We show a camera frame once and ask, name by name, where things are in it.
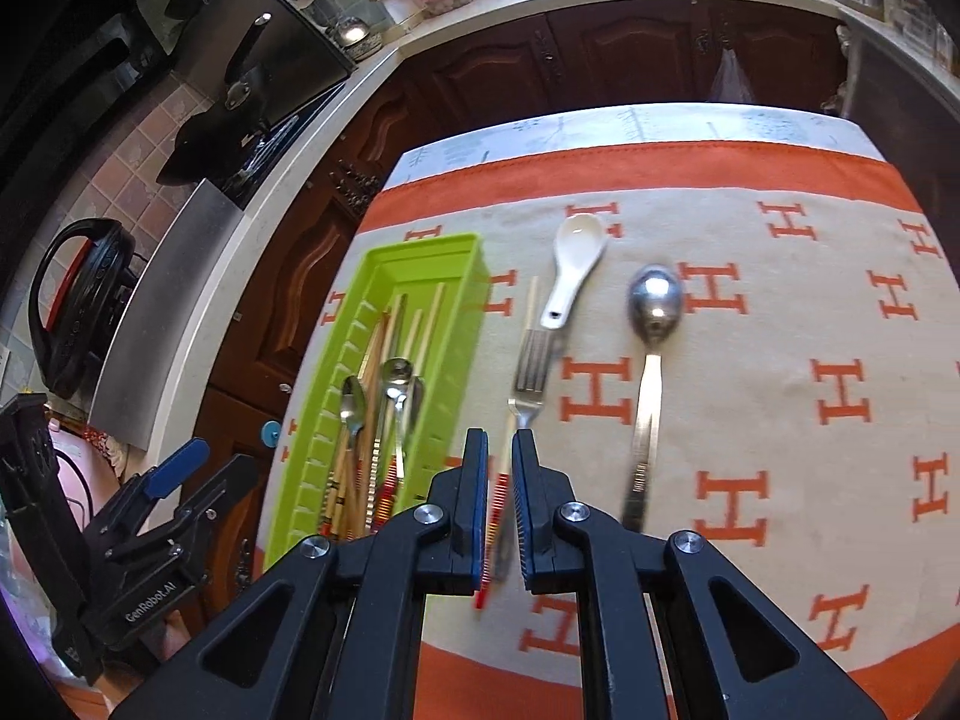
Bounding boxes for brown wooden chopstick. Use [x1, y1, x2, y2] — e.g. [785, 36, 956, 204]
[352, 292, 410, 481]

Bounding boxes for large steel spoon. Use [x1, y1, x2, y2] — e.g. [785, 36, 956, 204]
[619, 264, 685, 533]

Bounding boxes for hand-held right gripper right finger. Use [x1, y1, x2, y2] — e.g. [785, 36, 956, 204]
[511, 429, 875, 720]

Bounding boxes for red striped chopstick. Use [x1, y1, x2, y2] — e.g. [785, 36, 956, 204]
[474, 275, 541, 610]
[371, 457, 398, 533]

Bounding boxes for stainless steel appliance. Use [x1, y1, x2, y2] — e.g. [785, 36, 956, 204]
[840, 7, 960, 241]

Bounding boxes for twisted handle steel spoon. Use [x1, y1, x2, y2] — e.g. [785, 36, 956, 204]
[339, 376, 370, 481]

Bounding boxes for brown wooden base cabinets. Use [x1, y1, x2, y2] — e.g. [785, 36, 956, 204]
[202, 0, 856, 601]

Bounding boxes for white kitchen countertop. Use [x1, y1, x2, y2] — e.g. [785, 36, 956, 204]
[82, 0, 960, 451]

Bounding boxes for black frying pan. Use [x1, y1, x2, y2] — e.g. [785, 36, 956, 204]
[154, 11, 275, 188]

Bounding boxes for orange cream printed blanket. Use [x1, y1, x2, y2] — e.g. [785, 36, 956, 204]
[262, 139, 960, 720]

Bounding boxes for steel fork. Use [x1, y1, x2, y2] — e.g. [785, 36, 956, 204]
[487, 326, 557, 586]

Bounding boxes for white ceramic spoon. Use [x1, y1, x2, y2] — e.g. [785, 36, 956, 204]
[541, 212, 607, 329]

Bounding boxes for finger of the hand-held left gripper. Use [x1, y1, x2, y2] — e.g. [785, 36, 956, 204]
[161, 454, 260, 545]
[112, 436, 211, 526]

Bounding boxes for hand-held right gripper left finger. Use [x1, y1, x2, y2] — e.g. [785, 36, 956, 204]
[109, 427, 492, 720]

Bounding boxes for black gas stove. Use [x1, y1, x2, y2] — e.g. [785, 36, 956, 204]
[225, 0, 361, 211]

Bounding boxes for green plastic cutlery tray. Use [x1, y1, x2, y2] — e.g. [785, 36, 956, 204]
[259, 232, 492, 578]

